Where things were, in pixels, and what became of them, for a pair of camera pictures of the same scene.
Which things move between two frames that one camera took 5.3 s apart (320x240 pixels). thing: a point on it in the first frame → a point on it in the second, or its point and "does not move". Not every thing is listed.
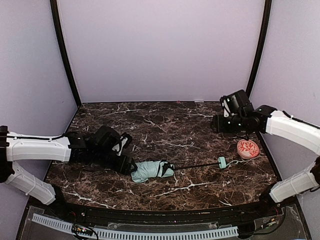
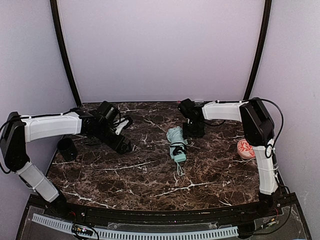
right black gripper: (215, 123) → (193, 131)
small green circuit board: (81, 229) does not move
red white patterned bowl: (247, 149) does not move
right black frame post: (267, 14) does not move
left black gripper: (127, 164) → (124, 144)
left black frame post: (55, 13) does not move
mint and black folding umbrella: (149, 170) → (177, 147)
